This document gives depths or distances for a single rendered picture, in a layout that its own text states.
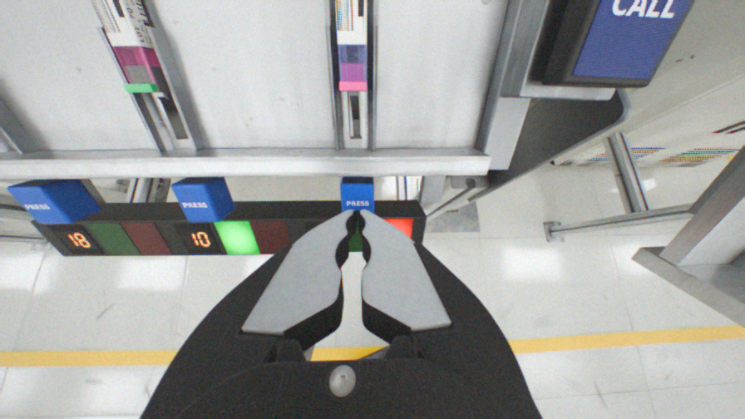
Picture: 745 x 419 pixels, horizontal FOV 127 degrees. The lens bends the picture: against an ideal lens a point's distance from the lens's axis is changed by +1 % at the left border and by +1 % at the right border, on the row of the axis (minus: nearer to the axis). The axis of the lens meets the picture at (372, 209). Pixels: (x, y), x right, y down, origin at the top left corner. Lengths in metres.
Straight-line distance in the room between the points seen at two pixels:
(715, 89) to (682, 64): 0.58
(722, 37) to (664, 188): 1.34
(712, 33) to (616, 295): 1.08
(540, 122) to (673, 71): 0.23
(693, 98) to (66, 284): 2.13
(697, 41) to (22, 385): 1.84
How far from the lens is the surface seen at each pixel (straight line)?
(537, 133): 0.21
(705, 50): 0.41
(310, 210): 0.19
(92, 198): 0.27
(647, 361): 1.46
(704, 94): 1.00
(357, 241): 0.18
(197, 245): 0.24
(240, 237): 0.21
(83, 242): 0.31
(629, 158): 1.02
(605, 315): 1.31
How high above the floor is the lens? 0.84
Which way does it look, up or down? 76 degrees down
